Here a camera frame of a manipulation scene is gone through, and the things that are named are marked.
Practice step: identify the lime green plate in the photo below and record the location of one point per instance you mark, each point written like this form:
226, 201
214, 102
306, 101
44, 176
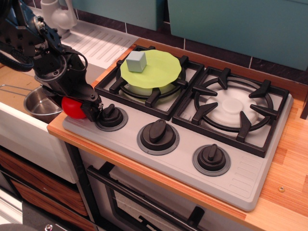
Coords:
162, 69

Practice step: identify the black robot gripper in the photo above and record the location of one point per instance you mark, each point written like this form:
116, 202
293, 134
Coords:
64, 75

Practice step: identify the black left burner grate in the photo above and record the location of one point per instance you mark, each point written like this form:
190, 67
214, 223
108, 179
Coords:
109, 88

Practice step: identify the white toy sink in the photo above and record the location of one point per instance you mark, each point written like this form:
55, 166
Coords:
27, 136

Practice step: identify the light grey-blue cube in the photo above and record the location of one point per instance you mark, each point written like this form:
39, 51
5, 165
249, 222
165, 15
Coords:
136, 61

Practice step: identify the grey toy stovetop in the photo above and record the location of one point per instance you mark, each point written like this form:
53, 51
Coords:
239, 186

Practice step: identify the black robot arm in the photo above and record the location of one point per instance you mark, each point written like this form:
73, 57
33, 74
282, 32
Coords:
28, 43

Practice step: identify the white right burner cap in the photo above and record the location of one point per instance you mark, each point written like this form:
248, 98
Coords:
230, 103

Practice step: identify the red toy tomato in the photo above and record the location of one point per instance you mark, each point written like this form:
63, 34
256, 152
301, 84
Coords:
72, 108

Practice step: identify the black middle stove knob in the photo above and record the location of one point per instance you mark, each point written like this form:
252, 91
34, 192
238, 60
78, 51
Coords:
158, 138

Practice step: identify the wooden drawer fronts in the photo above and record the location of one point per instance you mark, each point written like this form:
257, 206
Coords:
52, 194

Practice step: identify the black right stove knob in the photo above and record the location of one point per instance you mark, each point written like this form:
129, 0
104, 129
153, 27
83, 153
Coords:
211, 160

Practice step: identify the black left stove knob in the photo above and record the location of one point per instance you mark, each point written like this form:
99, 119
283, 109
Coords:
111, 119

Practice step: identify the black stove knob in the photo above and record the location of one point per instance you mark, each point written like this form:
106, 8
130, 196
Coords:
111, 119
158, 138
211, 160

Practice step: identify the black oven door handle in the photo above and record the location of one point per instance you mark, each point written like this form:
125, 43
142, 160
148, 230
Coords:
102, 175

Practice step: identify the small steel pot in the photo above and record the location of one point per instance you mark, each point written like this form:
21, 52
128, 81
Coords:
35, 102

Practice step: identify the black right burner grate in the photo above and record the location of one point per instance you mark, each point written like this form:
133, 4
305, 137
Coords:
271, 105

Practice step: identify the black burner grate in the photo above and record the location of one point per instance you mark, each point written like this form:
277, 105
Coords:
109, 88
271, 105

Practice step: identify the grey toy faucet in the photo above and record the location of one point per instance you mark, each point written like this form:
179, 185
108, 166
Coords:
56, 17

